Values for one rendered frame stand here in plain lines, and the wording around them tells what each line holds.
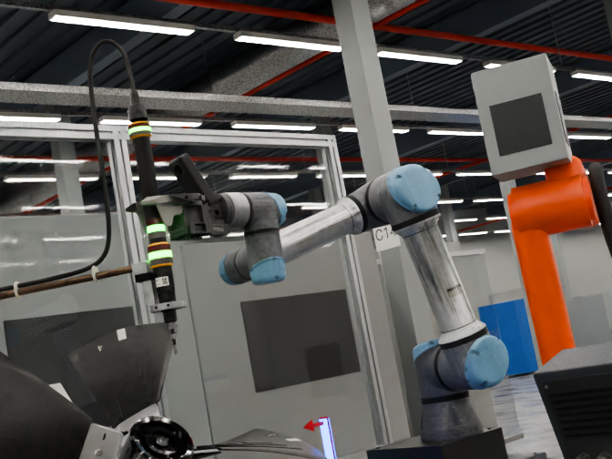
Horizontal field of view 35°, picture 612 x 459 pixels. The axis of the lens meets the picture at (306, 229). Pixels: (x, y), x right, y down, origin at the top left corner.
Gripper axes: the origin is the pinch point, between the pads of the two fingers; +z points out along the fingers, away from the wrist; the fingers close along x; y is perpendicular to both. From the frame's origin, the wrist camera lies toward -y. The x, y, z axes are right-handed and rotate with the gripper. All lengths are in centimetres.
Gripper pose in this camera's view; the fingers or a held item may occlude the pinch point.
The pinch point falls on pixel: (137, 202)
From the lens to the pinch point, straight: 185.9
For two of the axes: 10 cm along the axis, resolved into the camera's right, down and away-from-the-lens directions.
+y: 1.8, 9.8, -1.3
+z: -7.2, 0.4, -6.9
